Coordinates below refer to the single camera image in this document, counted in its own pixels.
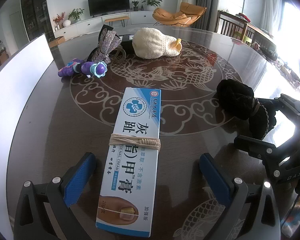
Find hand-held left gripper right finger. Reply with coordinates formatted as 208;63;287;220
199;153;282;240

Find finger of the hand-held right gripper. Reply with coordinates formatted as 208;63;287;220
256;94;300;117
234;135;290;178

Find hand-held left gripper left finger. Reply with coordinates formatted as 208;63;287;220
14;152;97;240

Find black scrunchie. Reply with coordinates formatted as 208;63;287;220
216;79;277;140

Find blue and white cream box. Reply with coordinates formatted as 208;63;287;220
96;87;162;238

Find glass desktop with fish pattern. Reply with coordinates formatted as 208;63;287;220
0;25;300;240

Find wooden dining table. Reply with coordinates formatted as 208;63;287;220
245;21;278;55

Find dark wooden chair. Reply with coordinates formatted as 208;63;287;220
217;10;248;43

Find purple flower toy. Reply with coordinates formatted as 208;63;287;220
58;58;108;78

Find white board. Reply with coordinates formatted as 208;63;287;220
0;33;55;205

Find brown claw hair clip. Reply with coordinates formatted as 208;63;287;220
110;47;127;63

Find orange lounge chair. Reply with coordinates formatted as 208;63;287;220
152;2;207;27

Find rhinestone bow hair clip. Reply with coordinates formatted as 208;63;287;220
87;24;122;64

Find cream knit hat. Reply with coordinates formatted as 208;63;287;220
132;27;183;59

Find white television cabinet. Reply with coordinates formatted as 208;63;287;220
54;8;163;40

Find red flower vase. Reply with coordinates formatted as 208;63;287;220
53;12;65;29

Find bushy green potted plant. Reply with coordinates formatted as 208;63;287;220
68;8;85;23

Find wooden bench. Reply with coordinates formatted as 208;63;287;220
104;16;130;27

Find large-leaf green potted plant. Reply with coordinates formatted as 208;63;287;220
141;0;162;11

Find dark display cabinet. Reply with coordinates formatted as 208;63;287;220
20;0;54;42

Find black television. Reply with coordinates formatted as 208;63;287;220
87;0;130;17

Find beige string bundle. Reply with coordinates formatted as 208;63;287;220
109;134;162;150

